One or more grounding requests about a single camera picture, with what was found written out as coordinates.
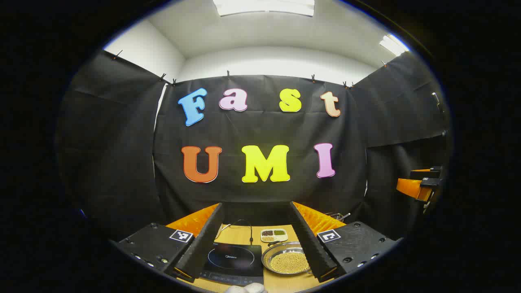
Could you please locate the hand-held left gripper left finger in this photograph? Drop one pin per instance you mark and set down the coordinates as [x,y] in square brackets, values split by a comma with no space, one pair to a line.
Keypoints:
[203,248]

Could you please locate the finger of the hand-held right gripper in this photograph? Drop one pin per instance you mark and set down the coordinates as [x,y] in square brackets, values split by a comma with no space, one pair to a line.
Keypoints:
[413,188]
[425,173]

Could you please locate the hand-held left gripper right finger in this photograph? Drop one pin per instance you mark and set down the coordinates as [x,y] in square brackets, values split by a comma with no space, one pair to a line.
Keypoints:
[311,244]

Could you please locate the pile of yellow soybeans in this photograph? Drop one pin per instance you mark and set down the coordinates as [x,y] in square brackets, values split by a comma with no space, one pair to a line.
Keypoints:
[289,263]

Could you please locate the black induction cooktop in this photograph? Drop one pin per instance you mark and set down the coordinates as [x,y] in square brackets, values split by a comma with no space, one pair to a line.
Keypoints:
[232,260]

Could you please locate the stainless steel pot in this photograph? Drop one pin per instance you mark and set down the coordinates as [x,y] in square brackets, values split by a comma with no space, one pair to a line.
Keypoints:
[268,254]

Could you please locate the white divided bean dish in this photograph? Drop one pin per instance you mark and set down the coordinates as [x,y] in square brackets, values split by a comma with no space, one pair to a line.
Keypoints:
[273,234]

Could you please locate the small ceiling light panel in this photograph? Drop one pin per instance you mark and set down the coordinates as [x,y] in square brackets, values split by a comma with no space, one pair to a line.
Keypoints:
[392,44]

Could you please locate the row of cloth clips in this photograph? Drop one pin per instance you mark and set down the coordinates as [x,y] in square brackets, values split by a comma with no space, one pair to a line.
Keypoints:
[228,74]

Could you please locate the large ceiling light panel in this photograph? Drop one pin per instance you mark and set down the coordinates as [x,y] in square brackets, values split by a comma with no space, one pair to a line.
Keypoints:
[264,7]

